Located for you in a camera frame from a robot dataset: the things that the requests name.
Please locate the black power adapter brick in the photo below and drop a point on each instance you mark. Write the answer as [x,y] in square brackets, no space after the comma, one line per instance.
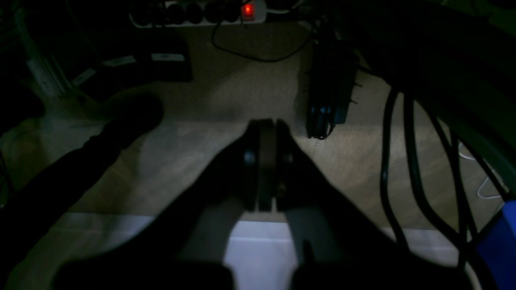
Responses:
[332,80]

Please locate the white power strip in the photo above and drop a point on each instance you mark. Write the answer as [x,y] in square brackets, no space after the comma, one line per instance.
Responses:
[197,13]

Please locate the dark equipment box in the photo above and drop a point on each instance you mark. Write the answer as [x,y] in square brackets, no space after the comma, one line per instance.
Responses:
[125,61]

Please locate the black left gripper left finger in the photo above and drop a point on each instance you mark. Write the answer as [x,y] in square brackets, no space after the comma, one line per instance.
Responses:
[183,248]

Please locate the blue plastic bin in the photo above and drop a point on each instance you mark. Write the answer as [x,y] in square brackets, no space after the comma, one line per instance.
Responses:
[497,246]

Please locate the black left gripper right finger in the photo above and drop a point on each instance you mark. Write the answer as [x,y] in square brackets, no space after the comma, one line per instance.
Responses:
[339,247]

